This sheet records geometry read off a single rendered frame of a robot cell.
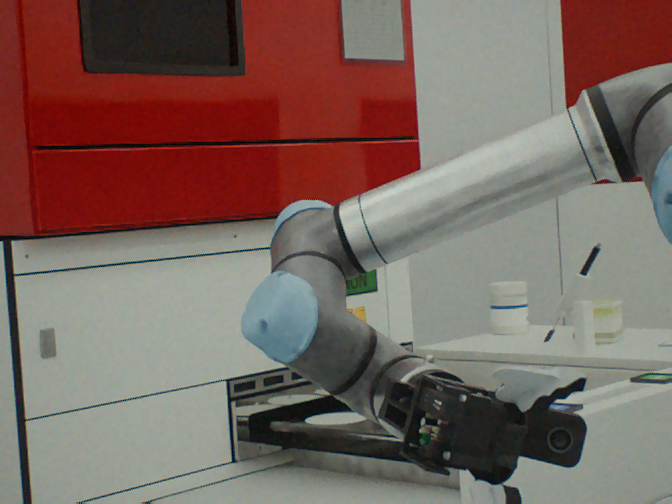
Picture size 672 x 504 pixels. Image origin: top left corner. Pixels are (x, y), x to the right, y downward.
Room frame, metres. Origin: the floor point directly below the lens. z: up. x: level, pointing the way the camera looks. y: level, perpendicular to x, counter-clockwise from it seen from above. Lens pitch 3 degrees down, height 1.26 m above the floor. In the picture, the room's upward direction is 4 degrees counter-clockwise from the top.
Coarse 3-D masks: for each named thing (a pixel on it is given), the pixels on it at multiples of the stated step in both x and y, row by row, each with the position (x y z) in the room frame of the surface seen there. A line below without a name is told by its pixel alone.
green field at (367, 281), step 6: (372, 270) 2.28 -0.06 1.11; (360, 276) 2.26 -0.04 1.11; (366, 276) 2.27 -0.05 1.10; (372, 276) 2.28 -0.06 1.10; (348, 282) 2.24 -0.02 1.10; (354, 282) 2.25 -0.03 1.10; (360, 282) 2.26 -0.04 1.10; (366, 282) 2.27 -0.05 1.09; (372, 282) 2.28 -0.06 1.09; (348, 288) 2.23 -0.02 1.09; (354, 288) 2.25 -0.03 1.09; (360, 288) 2.26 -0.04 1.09; (366, 288) 2.27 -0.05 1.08; (372, 288) 2.28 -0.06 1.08
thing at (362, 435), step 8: (272, 424) 2.04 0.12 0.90; (280, 424) 2.03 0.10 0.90; (288, 424) 2.02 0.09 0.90; (296, 424) 2.01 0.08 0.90; (304, 432) 1.99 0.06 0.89; (312, 432) 1.98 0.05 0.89; (320, 432) 1.96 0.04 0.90; (328, 432) 1.95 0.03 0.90; (336, 432) 1.94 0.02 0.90; (344, 432) 1.93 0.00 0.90; (352, 432) 1.92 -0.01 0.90; (360, 432) 1.91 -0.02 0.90; (368, 432) 1.90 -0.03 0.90; (376, 432) 1.89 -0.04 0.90; (368, 440) 1.90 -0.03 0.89; (376, 440) 1.89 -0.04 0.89; (384, 440) 1.88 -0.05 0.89; (392, 440) 1.86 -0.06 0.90; (400, 440) 1.85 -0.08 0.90
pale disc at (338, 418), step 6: (330, 414) 2.09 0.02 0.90; (336, 414) 2.09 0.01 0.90; (342, 414) 2.08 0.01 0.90; (348, 414) 2.08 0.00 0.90; (354, 414) 2.07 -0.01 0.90; (306, 420) 2.05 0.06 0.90; (312, 420) 2.05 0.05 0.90; (318, 420) 2.04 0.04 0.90; (324, 420) 2.04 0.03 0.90; (330, 420) 2.04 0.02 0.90; (336, 420) 2.03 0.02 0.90; (342, 420) 2.03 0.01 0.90; (348, 420) 2.02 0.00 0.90; (354, 420) 2.02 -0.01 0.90; (360, 420) 2.02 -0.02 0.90
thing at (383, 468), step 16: (304, 448) 2.08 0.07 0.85; (320, 448) 2.07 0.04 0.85; (304, 464) 2.07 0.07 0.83; (320, 464) 2.05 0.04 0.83; (336, 464) 2.02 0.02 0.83; (352, 464) 2.00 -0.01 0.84; (368, 464) 1.98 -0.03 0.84; (384, 464) 1.96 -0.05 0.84; (400, 464) 1.93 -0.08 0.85; (400, 480) 1.93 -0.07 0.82; (416, 480) 1.91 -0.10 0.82; (432, 480) 1.89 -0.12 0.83; (448, 480) 1.87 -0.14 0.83
